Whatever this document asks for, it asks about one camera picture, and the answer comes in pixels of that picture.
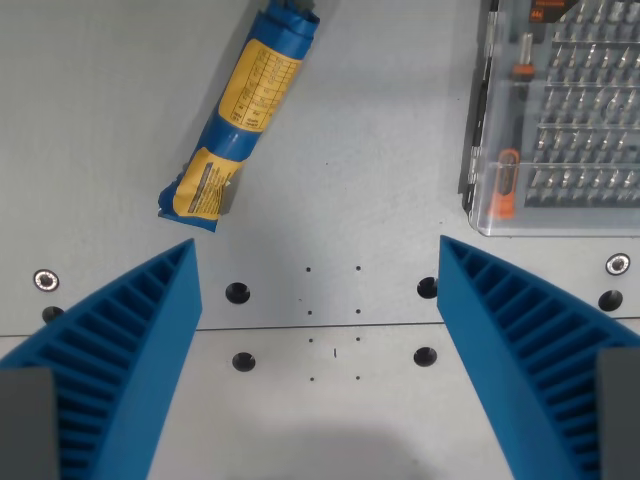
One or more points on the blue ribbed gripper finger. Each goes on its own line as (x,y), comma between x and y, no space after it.
(520,340)
(125,350)

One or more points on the blue and yellow bag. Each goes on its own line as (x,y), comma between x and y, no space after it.
(240,110)

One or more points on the silver table bolt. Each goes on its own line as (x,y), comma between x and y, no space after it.
(618,264)
(46,280)

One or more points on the clear screwdriver bit set case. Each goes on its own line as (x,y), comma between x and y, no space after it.
(555,115)

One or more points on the silver bit extension with orange collar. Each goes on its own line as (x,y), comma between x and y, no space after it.
(523,60)

